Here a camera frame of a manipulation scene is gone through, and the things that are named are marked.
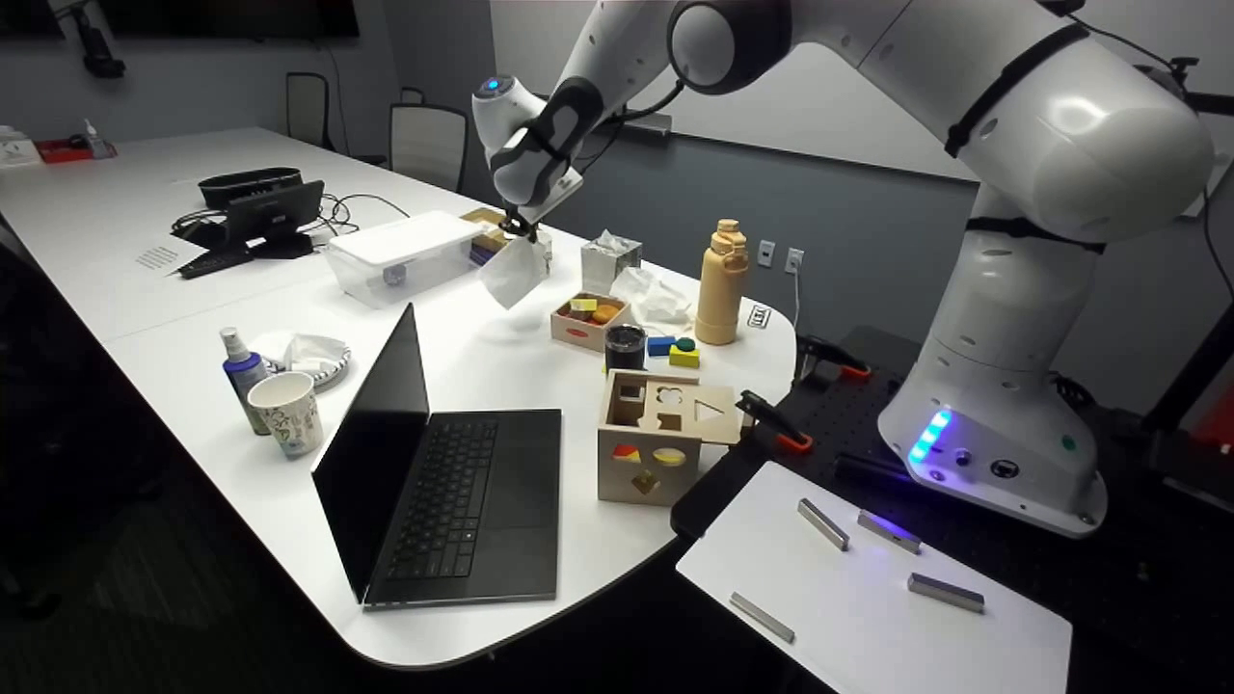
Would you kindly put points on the dark rear office chair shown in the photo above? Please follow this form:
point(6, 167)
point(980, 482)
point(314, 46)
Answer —
point(307, 104)

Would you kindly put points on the black cylinder cup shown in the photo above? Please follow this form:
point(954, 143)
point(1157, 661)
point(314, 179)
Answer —
point(625, 350)

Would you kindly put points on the black orange clamp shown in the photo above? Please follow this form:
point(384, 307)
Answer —
point(815, 351)
point(788, 438)

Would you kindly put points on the green and yellow block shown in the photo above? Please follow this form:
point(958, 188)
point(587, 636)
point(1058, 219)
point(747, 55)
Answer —
point(685, 356)

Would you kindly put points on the wooden shape sorter box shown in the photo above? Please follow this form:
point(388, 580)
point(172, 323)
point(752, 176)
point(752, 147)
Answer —
point(652, 435)

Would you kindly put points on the white tissue box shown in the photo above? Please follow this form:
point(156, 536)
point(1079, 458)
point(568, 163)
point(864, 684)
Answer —
point(603, 260)

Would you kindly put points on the black oval case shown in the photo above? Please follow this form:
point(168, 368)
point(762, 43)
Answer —
point(229, 188)

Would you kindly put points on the white board with metal strips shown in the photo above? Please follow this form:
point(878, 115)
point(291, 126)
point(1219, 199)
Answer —
point(861, 611)

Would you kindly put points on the wooden tray of blocks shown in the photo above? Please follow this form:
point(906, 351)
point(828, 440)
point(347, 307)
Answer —
point(587, 319)

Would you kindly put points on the black orange rear clamp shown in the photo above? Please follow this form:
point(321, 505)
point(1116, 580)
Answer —
point(815, 351)

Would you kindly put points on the black open laptop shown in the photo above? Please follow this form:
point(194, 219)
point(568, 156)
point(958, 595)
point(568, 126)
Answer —
point(442, 505)

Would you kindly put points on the blue spray bottle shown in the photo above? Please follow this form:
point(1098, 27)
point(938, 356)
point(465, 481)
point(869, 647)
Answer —
point(246, 373)

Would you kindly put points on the tan water bottle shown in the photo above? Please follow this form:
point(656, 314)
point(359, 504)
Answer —
point(721, 282)

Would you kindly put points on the black tablet on stand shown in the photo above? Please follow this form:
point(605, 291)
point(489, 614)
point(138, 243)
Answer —
point(261, 226)

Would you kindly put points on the red item on table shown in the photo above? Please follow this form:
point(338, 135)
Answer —
point(69, 147)

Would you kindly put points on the white office chair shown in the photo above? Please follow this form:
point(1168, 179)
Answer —
point(431, 143)

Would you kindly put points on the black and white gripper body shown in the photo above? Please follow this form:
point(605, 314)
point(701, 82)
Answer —
point(535, 188)

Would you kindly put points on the patterned paper cup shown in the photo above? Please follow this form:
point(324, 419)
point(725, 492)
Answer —
point(288, 406)

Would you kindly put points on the blue block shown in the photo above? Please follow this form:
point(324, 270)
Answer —
point(661, 345)

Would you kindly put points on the clear plastic storage bin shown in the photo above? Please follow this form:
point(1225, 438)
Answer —
point(399, 260)

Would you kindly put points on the grey wall outlet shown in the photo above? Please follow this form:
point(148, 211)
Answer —
point(770, 252)

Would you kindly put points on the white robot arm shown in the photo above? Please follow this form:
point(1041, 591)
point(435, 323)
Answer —
point(1073, 147)

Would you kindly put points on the clear plastic lid dish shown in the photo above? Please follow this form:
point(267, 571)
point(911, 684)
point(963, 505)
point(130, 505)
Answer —
point(319, 356)

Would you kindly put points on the small cardboard box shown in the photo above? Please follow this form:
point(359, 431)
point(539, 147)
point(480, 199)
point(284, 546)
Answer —
point(489, 233)

